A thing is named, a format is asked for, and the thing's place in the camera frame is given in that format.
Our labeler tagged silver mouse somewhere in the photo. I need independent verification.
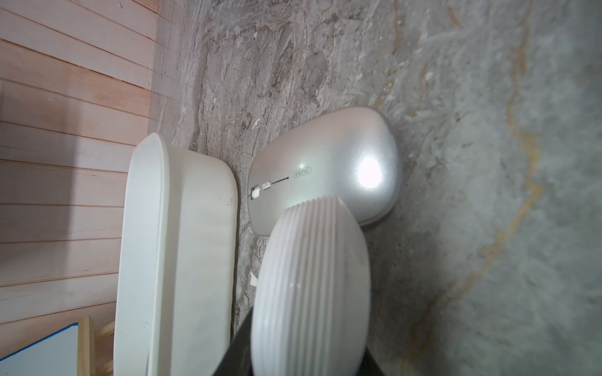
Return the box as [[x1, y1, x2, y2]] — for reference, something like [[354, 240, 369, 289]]
[[247, 107, 401, 236]]

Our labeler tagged white ribbed mouse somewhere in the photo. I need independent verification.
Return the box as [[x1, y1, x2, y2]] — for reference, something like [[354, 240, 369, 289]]
[[251, 197, 371, 375]]

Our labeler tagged white plastic storage box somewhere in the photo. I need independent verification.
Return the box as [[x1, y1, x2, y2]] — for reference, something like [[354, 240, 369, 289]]
[[114, 133, 238, 375]]

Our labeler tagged wooden easel stand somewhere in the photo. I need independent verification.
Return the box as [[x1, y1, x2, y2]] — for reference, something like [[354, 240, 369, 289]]
[[76, 316, 115, 376]]

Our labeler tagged blue framed whiteboard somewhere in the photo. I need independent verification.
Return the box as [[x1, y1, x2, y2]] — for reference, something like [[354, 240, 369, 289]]
[[0, 323, 78, 375]]

